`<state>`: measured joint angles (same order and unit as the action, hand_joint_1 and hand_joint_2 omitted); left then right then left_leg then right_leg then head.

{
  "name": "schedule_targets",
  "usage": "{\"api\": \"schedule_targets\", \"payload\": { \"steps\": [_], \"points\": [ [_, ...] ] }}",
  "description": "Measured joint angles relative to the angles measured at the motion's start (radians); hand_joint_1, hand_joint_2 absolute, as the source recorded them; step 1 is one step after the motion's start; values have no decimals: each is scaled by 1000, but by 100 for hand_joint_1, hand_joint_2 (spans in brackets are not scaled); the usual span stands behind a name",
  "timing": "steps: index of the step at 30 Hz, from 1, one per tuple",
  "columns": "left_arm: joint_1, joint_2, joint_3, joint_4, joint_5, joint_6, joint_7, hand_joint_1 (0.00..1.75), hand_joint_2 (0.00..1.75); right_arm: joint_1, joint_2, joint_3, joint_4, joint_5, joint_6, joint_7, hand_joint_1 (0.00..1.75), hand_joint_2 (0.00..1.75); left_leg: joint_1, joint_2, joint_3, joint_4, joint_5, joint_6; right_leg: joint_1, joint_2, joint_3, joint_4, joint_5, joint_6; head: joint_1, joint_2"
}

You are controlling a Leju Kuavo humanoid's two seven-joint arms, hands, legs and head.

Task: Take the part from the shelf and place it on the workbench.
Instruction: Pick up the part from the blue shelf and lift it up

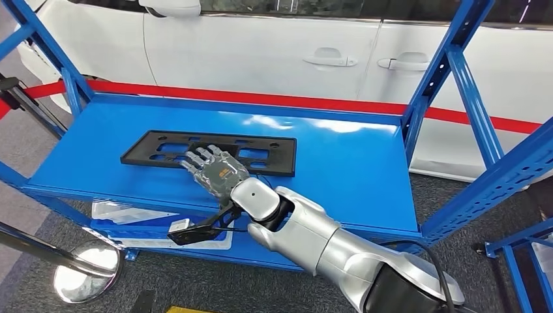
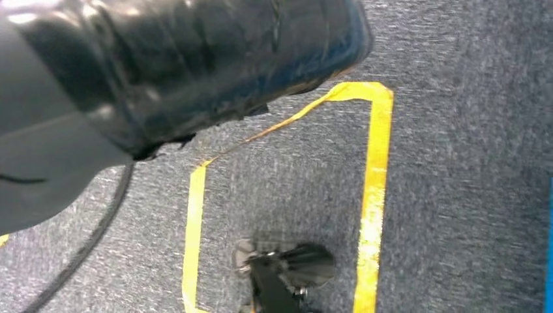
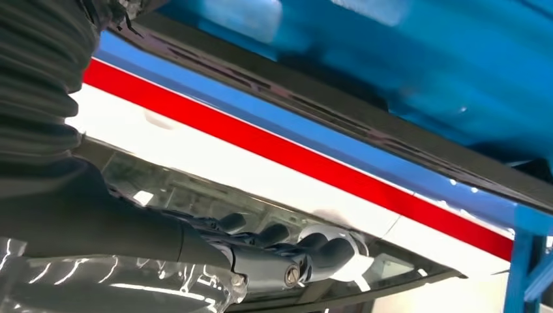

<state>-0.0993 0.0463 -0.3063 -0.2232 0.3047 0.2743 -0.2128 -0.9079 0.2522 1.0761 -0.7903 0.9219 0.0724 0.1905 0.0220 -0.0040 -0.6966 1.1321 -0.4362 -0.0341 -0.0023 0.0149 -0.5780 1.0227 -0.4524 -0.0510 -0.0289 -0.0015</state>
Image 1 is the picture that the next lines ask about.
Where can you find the white car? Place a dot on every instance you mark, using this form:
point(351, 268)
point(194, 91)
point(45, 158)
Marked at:
point(237, 56)

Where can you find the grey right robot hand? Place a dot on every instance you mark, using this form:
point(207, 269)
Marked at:
point(220, 172)

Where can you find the translucent white plastic bin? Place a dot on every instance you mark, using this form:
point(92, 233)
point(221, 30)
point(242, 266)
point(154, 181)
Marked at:
point(129, 212)

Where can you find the chrome stanchion with dark head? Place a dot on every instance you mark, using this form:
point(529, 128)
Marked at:
point(26, 101)

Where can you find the blue wheeled shelf rack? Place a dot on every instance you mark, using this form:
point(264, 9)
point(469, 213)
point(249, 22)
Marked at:
point(512, 276)

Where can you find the blue plastic crate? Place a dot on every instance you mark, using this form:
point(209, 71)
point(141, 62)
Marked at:
point(138, 231)

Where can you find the chrome stanchion with chrome base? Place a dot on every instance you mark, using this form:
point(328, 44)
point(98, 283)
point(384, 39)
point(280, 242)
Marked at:
point(86, 272)

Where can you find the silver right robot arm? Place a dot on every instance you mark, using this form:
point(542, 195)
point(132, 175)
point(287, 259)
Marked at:
point(311, 233)

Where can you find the red barrier belt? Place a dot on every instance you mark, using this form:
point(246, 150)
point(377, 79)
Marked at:
point(259, 98)

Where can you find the blue metal shelf rack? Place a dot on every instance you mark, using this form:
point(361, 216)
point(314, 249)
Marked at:
point(345, 172)

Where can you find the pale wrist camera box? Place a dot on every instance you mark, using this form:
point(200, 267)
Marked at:
point(179, 225)

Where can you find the small black flat plate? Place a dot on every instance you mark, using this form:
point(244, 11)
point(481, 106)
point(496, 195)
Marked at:
point(142, 302)

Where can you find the long black plastic part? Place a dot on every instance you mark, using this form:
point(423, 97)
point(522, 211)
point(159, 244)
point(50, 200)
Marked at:
point(285, 155)

